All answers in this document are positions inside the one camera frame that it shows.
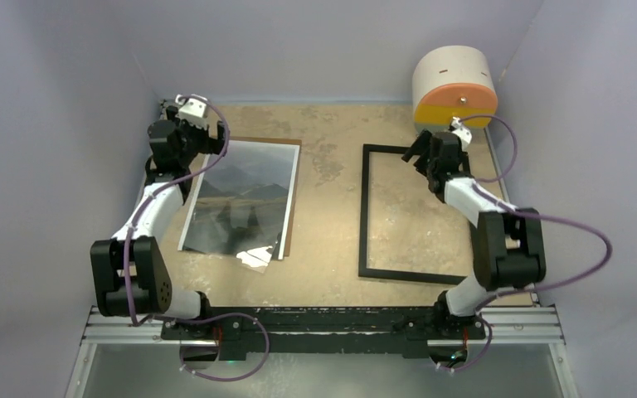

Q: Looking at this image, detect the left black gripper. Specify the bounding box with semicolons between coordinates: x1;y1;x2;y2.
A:
167;107;227;167

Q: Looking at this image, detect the mountain landscape photo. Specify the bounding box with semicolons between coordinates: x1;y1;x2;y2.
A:
177;140;298;261

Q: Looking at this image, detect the black wooden picture frame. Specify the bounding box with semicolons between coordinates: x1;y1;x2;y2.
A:
357;144;473;285

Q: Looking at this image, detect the clear acrylic sheet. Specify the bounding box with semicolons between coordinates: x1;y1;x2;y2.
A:
236;245;274;274

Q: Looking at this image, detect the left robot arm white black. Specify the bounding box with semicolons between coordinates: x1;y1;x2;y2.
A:
90;95;228;339

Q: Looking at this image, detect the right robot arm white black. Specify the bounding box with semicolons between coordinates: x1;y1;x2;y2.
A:
402;130;547;337

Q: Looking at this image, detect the round cream drawer cabinet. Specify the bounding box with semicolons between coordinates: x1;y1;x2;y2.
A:
411;45;498;132

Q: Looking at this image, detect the brown backing board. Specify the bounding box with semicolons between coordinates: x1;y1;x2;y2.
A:
232;137;302;260

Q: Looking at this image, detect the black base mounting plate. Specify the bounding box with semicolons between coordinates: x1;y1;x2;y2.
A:
161;304;487;361

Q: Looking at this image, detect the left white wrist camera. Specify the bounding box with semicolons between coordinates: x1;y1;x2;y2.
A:
174;95;207;120

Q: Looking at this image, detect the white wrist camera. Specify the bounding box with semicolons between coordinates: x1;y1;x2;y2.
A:
449;121;473;151
174;95;207;120

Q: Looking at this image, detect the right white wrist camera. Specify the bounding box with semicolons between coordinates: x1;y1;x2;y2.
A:
449;121;473;151

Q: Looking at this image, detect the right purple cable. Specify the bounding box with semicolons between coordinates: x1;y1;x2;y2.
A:
435;114;613;375

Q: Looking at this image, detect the aluminium rail frame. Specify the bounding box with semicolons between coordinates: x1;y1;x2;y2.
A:
78;306;579;397

